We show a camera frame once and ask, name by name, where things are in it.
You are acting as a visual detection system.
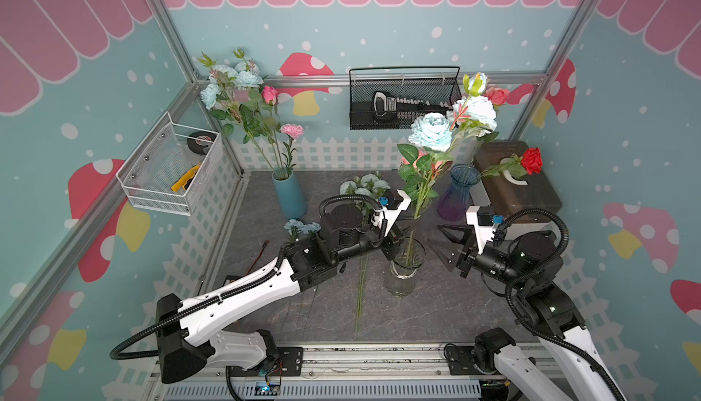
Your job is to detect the black wire basket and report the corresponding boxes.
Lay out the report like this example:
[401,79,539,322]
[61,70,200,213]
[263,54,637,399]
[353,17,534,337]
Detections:
[348,66,462,130]

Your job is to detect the yellow tool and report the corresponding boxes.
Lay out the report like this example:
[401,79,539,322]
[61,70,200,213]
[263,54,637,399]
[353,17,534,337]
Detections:
[171,164,201,192]

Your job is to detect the pink roses stem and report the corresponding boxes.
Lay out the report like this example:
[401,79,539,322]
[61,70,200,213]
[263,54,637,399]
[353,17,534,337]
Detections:
[399,145,453,182]

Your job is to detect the clear glass vase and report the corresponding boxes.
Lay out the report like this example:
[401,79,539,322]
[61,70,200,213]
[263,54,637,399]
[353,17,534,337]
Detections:
[384,238,426,297]

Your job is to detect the black tape roll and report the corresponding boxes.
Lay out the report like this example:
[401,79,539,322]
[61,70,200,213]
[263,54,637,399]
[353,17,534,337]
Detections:
[186,131,217,156]

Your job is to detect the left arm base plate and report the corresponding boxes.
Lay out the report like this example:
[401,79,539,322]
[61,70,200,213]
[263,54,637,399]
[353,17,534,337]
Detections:
[228,347,304,377]

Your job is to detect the white flower stem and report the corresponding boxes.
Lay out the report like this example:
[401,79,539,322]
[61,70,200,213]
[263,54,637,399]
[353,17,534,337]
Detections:
[361,174,391,198]

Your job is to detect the teal ceramic vase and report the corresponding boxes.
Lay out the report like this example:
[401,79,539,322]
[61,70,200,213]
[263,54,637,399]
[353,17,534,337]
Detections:
[273,168,307,219]

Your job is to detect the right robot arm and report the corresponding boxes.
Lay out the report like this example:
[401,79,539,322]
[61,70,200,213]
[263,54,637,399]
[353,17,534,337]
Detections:
[428,207,625,400]

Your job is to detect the red rose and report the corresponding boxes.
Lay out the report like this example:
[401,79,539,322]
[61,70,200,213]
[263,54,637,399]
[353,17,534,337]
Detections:
[480,148,543,180]

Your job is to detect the pale blue flower stem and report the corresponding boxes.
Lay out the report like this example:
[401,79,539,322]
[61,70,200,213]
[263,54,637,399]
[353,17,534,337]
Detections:
[341,176,372,333]

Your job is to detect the bouquet in teal vase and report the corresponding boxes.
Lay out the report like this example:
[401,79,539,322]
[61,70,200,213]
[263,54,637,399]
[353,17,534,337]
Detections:
[197,49,304,181]

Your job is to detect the brown lid storage box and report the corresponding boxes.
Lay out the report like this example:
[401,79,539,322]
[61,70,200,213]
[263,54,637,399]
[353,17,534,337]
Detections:
[474,141,562,216]

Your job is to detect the double blue carnation stem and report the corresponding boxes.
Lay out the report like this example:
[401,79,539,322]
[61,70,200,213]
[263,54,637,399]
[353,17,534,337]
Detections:
[301,222,321,236]

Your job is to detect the purple glass vase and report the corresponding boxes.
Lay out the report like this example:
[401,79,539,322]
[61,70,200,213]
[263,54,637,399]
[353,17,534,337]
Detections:
[436,164,480,222]

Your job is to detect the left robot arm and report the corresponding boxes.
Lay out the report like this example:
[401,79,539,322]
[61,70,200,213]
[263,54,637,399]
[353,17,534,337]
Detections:
[110,189,411,384]

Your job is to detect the bit set tool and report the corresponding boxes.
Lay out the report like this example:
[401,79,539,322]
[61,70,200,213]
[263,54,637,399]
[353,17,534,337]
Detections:
[371,91,449,122]

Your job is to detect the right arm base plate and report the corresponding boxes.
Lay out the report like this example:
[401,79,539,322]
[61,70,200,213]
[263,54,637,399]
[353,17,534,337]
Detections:
[443,344,496,375]

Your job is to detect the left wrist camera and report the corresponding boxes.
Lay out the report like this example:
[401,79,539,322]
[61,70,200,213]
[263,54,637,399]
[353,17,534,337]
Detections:
[372,188,411,238]

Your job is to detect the coral pink rose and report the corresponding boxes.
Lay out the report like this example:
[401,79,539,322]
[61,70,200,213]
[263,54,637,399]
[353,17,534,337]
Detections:
[484,87,510,107]

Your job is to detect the flowers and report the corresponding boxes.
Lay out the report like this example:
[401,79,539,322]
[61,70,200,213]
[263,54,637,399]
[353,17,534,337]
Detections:
[396,71,500,268]

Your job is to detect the white wire basket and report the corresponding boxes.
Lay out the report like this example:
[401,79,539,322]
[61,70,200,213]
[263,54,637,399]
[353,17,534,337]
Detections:
[116,113,223,216]

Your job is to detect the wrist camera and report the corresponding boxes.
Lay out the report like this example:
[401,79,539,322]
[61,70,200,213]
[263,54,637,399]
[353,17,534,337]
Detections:
[372,188,411,238]
[466,206,504,255]

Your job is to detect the single blue flower stem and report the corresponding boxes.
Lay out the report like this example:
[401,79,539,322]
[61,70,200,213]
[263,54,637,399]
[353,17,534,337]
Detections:
[284,219,305,243]

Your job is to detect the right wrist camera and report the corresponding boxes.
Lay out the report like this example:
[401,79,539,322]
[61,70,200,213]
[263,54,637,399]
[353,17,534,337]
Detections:
[466,206,504,255]

